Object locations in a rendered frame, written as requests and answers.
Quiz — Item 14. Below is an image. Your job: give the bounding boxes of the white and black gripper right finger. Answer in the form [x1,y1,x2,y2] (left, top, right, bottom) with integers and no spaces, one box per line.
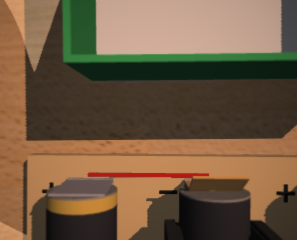
[251,220,283,240]

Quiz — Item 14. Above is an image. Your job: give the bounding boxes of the green open-top box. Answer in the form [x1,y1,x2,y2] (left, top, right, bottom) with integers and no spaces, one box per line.
[62,0,297,81]

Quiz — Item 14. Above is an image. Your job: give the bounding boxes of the black and orange battery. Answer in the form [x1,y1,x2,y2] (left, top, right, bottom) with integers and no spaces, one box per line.
[46,184,118,240]
[179,185,251,240]

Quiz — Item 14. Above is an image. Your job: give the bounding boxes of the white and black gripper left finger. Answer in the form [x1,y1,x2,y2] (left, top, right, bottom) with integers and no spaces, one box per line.
[164,220,184,240]

